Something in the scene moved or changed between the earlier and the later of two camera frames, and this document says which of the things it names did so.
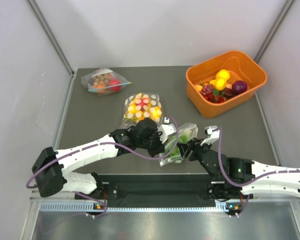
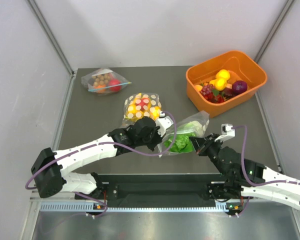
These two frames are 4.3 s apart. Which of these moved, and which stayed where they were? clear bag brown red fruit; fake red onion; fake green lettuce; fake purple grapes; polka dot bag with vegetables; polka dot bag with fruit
Moved: polka dot bag with vegetables; fake green lettuce
Stayed: polka dot bag with fruit; fake red onion; fake purple grapes; clear bag brown red fruit
